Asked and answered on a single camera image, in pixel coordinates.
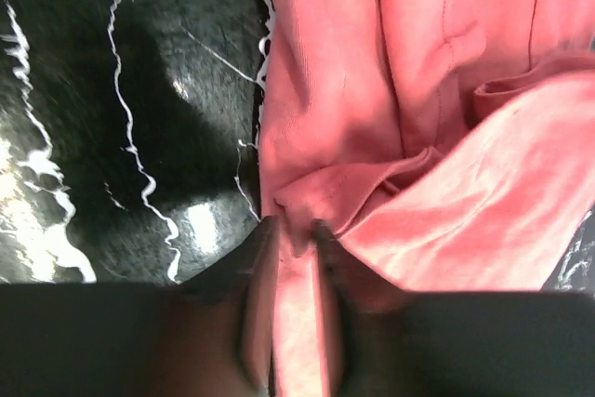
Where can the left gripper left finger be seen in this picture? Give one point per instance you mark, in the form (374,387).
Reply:
(209,336)

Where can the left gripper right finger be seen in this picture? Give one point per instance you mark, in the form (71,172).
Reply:
(386,341)

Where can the salmon pink t-shirt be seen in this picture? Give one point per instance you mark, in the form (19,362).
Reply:
(449,144)

